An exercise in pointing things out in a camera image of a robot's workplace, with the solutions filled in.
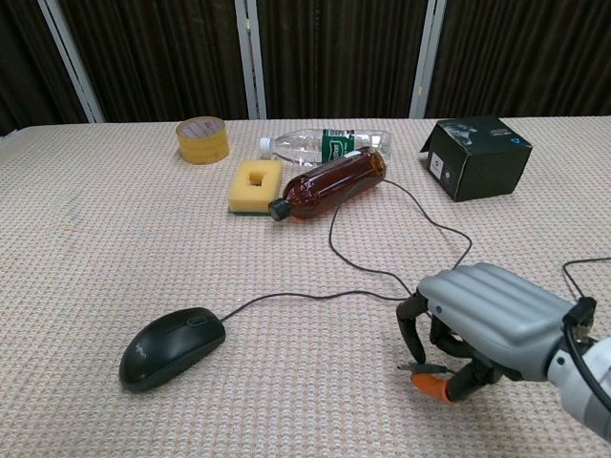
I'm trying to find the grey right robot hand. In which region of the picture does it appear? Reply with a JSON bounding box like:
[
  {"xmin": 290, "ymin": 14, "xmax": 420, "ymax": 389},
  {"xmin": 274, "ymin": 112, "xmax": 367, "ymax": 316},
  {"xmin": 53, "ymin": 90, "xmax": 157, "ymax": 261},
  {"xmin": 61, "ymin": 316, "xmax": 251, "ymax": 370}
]
[{"xmin": 395, "ymin": 261, "xmax": 579, "ymax": 405}]

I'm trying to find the black mouse cable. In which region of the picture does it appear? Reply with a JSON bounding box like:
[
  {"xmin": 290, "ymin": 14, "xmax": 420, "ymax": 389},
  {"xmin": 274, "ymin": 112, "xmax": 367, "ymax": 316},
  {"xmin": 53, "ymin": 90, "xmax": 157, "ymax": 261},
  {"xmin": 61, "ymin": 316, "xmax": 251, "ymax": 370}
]
[{"xmin": 219, "ymin": 178, "xmax": 611, "ymax": 378}]

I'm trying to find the black computer mouse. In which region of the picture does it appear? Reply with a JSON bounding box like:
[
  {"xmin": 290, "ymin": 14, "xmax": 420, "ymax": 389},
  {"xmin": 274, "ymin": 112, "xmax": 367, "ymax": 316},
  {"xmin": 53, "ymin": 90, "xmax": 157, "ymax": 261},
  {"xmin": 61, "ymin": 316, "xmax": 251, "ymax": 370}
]
[{"xmin": 117, "ymin": 306, "xmax": 227, "ymax": 394}]

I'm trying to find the black cardboard box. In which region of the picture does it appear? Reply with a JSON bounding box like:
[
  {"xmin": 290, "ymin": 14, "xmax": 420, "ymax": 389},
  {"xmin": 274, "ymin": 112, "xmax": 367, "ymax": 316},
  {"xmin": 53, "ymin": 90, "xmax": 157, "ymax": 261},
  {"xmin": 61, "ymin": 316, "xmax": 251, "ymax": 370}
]
[{"xmin": 418, "ymin": 114, "xmax": 533, "ymax": 203}]

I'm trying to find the brown liquid bottle black cap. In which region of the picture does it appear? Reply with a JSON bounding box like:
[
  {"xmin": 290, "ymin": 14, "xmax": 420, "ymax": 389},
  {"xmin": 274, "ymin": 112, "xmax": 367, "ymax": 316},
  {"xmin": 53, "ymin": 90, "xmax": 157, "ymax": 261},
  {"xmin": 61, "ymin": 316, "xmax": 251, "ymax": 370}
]
[{"xmin": 267, "ymin": 146, "xmax": 388, "ymax": 225}]

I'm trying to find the dark curtain panel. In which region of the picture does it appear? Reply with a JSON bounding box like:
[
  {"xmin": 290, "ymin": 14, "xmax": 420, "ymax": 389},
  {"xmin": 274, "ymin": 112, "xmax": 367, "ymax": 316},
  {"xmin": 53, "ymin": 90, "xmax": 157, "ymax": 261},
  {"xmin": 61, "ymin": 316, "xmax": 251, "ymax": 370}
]
[
  {"xmin": 57, "ymin": 0, "xmax": 250, "ymax": 123},
  {"xmin": 255, "ymin": 0, "xmax": 428, "ymax": 120},
  {"xmin": 426, "ymin": 0, "xmax": 611, "ymax": 119},
  {"xmin": 0, "ymin": 0, "xmax": 91, "ymax": 137}
]

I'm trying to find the clear water bottle green label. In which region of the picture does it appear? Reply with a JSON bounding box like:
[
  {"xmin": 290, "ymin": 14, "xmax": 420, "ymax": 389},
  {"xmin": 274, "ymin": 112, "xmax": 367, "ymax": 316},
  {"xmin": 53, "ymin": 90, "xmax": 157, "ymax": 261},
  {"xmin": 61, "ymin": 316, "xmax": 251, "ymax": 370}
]
[{"xmin": 259, "ymin": 127, "xmax": 393, "ymax": 168}]

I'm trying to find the yellow sponge with square hole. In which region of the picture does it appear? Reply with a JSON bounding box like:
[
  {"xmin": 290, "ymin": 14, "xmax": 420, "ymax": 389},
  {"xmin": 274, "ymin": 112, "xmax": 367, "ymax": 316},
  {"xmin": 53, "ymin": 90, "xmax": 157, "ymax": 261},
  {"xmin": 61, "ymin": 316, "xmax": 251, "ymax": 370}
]
[{"xmin": 227, "ymin": 159, "xmax": 284, "ymax": 216}]

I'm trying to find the yellow packing tape roll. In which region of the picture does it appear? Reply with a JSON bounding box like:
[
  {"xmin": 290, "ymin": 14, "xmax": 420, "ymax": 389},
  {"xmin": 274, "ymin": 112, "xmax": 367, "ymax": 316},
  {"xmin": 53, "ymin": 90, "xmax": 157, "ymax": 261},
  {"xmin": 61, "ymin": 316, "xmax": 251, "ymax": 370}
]
[{"xmin": 175, "ymin": 115, "xmax": 231, "ymax": 166}]

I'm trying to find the beige woven tablecloth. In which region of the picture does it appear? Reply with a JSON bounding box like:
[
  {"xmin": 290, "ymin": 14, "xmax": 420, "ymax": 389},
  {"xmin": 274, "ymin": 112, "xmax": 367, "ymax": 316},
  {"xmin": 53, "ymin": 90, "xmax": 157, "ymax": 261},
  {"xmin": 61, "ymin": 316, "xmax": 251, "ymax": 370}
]
[{"xmin": 0, "ymin": 115, "xmax": 611, "ymax": 458}]

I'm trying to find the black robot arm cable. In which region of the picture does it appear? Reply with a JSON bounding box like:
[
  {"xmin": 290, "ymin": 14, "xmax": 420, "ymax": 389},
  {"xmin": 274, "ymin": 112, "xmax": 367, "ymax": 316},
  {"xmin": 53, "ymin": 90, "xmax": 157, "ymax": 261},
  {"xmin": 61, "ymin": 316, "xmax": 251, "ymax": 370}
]
[{"xmin": 560, "ymin": 297, "xmax": 611, "ymax": 417}]

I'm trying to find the grey metal post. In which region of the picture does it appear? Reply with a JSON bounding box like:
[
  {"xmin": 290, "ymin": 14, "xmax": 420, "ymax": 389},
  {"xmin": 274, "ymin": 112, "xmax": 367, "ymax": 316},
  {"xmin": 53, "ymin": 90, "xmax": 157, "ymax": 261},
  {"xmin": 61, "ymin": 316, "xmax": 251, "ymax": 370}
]
[
  {"xmin": 37, "ymin": 0, "xmax": 105, "ymax": 123},
  {"xmin": 234, "ymin": 0, "xmax": 267, "ymax": 120},
  {"xmin": 409, "ymin": 0, "xmax": 448, "ymax": 119}
]

